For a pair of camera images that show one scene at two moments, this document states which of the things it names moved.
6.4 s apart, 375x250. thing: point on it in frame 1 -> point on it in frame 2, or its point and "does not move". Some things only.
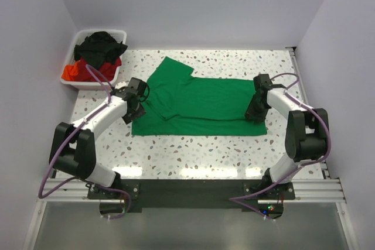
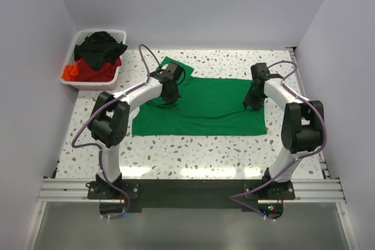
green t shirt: x=179 y=105 does not move
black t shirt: x=99 y=47 does not move
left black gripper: x=140 y=112 -> x=173 y=98
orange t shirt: x=70 y=72 does not move
